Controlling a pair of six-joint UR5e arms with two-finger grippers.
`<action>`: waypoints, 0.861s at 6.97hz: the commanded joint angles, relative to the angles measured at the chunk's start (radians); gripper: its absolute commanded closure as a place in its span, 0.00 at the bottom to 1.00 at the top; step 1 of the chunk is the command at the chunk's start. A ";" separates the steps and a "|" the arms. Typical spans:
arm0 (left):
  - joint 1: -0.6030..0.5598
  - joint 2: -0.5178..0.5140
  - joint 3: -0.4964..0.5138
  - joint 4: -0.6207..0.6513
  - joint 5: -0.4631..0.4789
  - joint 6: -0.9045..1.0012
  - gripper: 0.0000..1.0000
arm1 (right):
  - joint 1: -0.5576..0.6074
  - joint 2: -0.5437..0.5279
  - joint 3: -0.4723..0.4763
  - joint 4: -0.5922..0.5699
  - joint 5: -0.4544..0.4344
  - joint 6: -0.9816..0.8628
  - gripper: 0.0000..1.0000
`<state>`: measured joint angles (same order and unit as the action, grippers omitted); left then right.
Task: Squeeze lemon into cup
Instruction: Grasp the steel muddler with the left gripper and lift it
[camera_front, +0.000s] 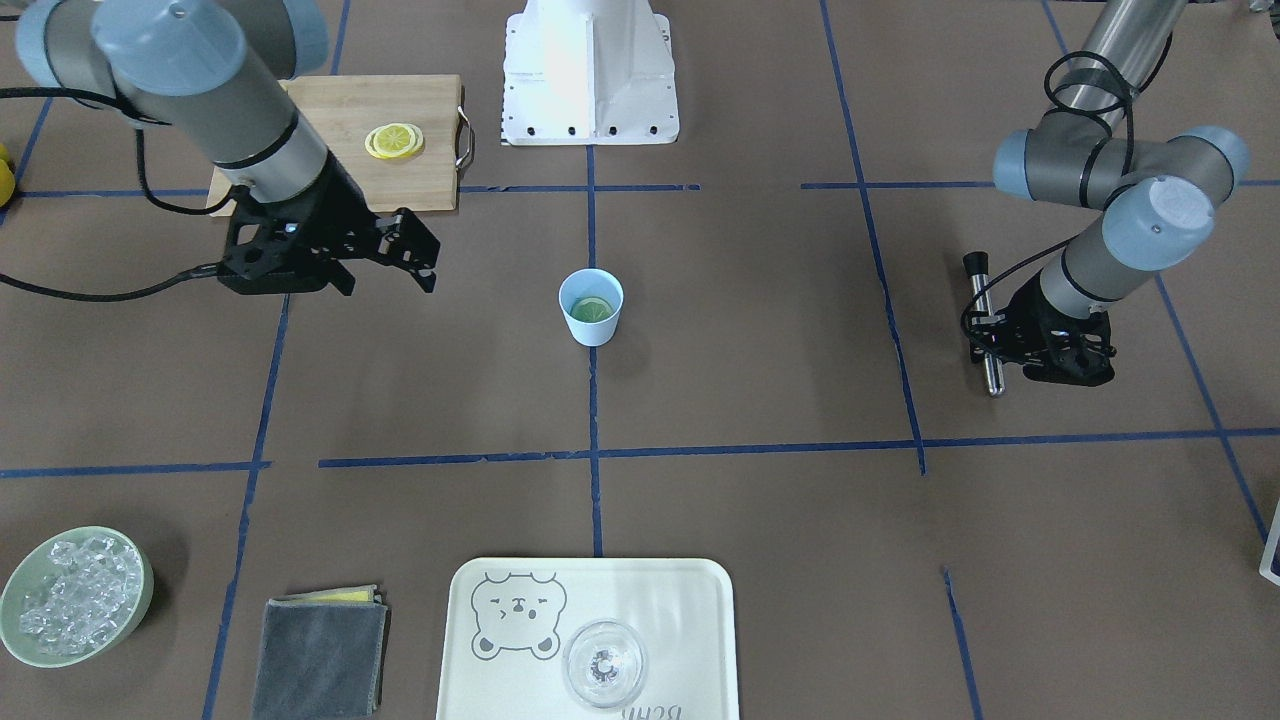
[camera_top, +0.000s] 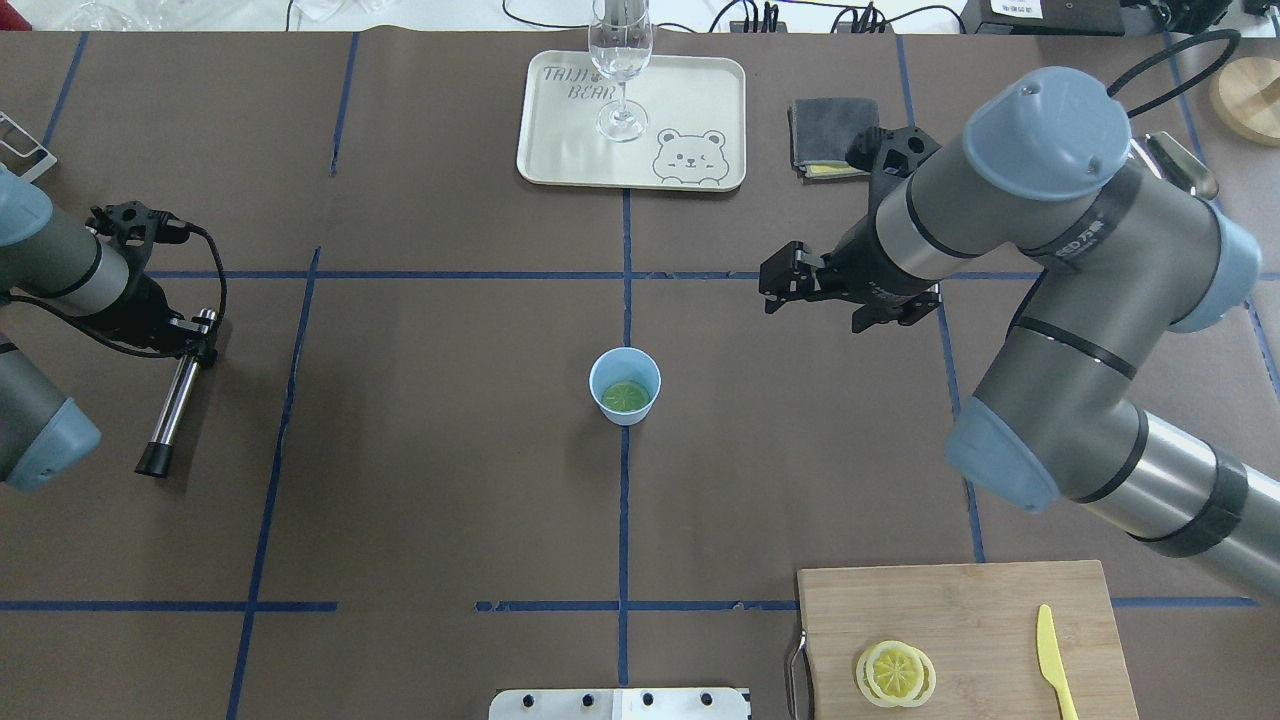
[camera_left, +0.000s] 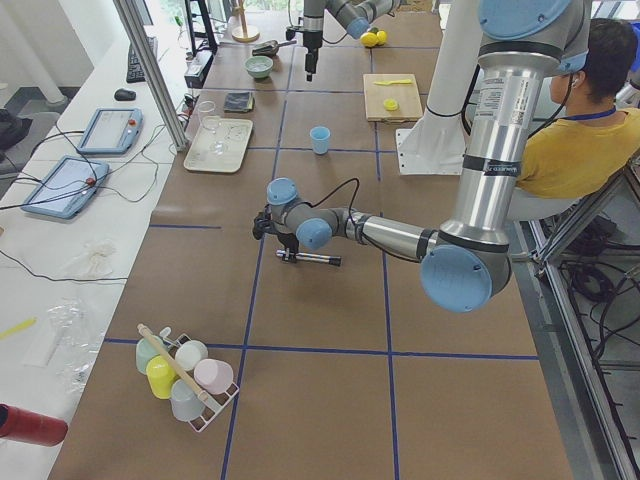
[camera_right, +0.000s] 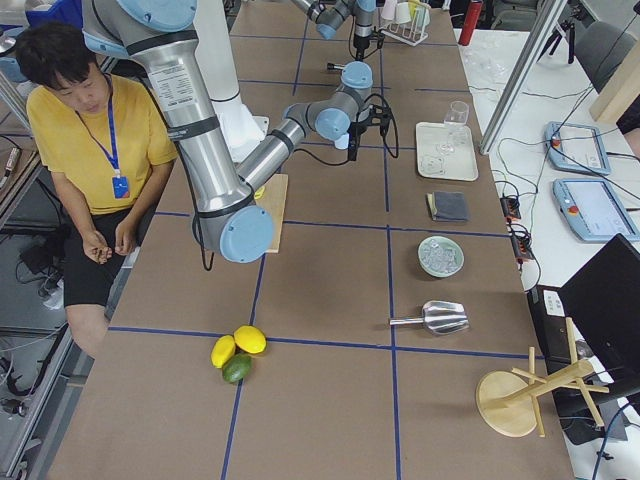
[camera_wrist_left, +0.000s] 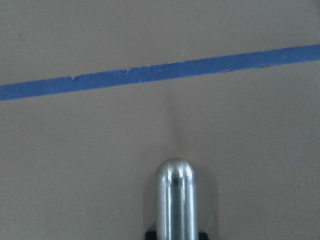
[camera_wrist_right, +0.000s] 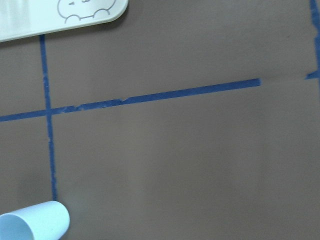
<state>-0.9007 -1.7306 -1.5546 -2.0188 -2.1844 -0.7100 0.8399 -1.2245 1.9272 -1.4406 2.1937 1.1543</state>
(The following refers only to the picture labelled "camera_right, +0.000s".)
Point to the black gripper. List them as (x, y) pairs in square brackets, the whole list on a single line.
[(361, 42), (353, 136)]

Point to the yellow lemon half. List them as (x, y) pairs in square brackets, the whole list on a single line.
[(258, 194)]

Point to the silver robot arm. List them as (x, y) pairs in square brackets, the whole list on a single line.
[(328, 20), (185, 50)]

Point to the light blue plastic cup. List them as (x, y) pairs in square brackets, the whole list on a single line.
[(342, 143)]

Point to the white cup rack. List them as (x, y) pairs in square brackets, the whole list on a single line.
[(405, 21)]

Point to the whole yellow lemon upper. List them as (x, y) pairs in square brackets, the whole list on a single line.
[(250, 339)]

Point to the whole yellow lemon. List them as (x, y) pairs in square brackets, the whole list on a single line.
[(223, 350), (250, 339)]

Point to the whole yellow lemon lower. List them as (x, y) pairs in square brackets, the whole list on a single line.
[(223, 350)]

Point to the wooden cup tree stand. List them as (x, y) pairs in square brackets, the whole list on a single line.
[(508, 400)]

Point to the cream bear tray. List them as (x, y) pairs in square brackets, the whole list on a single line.
[(439, 156)]

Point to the bamboo cutting board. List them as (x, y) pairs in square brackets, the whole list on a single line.
[(274, 201)]

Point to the clear wine glass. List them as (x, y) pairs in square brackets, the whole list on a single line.
[(455, 119)]

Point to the grey yellow folded cloth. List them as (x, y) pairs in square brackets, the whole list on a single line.
[(447, 206)]

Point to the red water bottle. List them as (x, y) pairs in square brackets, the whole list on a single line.
[(471, 18)]

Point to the green bowl of ice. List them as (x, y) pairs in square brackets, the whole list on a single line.
[(440, 256)]

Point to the black usb hub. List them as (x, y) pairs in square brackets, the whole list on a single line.
[(511, 208)]

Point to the steel ice scoop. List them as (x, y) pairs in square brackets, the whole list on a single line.
[(437, 317)]

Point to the upper teach pendant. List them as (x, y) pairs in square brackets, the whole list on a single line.
[(576, 148)]

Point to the teach pendant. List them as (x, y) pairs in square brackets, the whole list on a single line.
[(576, 148), (592, 210)]

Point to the person in yellow shirt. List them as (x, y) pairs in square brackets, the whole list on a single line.
[(106, 147)]

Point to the lower teach pendant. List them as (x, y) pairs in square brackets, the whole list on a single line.
[(592, 210)]

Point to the green lime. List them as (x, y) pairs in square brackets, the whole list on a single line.
[(237, 368)]

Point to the black laptop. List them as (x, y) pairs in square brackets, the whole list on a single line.
[(602, 299)]

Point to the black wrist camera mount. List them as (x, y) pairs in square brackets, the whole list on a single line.
[(380, 116)]

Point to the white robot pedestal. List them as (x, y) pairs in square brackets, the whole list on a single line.
[(242, 130)]

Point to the aluminium frame post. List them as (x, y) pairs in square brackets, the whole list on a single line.
[(542, 28)]

